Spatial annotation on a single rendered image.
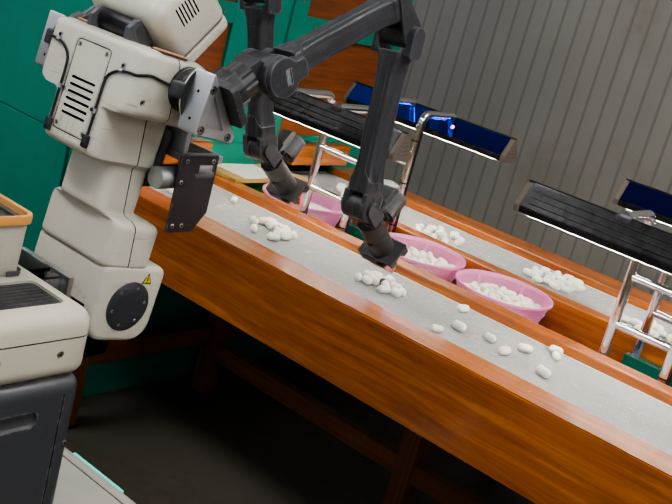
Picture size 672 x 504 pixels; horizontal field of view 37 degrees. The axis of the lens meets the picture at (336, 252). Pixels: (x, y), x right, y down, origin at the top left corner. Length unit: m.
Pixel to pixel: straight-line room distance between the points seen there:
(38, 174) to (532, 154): 2.07
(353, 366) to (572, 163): 2.07
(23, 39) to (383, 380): 1.46
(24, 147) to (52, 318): 1.32
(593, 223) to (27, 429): 1.23
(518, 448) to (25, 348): 0.95
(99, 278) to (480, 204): 2.57
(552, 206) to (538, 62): 1.96
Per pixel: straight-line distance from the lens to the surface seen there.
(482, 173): 4.29
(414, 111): 3.15
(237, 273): 2.42
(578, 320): 2.76
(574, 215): 2.26
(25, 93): 2.99
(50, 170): 2.89
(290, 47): 1.94
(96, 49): 1.92
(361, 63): 3.60
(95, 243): 1.98
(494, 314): 2.50
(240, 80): 1.83
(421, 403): 2.14
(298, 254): 2.58
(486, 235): 3.28
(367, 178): 2.17
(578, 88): 4.11
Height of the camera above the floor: 1.47
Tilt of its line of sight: 16 degrees down
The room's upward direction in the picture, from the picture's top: 15 degrees clockwise
